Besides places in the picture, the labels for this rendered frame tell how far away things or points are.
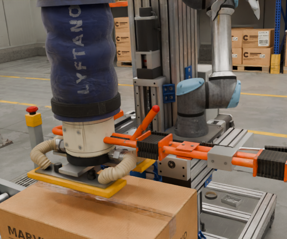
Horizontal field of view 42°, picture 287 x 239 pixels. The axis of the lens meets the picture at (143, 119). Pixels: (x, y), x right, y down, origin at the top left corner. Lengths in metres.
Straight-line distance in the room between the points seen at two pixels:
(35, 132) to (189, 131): 1.05
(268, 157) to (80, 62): 0.58
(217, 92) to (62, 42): 0.71
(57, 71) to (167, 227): 0.58
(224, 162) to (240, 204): 1.74
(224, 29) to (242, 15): 8.11
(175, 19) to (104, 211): 0.91
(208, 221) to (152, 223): 1.38
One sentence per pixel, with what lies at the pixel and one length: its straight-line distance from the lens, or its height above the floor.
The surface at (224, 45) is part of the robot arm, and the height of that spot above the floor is 1.41.
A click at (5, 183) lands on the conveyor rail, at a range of 2.45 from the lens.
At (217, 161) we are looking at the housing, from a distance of 1.04.
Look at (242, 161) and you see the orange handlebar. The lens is 1.01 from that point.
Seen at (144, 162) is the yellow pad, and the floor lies 1.07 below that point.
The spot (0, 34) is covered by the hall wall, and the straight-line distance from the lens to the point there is 12.73.
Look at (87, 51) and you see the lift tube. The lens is 1.11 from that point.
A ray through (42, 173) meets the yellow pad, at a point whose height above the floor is 1.07.
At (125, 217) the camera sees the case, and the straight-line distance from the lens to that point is 1.23.
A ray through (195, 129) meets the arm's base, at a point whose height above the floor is 1.07.
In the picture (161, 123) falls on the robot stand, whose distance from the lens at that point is 1.78.
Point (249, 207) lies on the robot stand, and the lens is 2.73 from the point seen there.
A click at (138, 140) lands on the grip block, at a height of 1.21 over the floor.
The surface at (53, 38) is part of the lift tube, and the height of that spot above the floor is 1.51.
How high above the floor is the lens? 1.60
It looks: 18 degrees down
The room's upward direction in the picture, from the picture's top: 4 degrees counter-clockwise
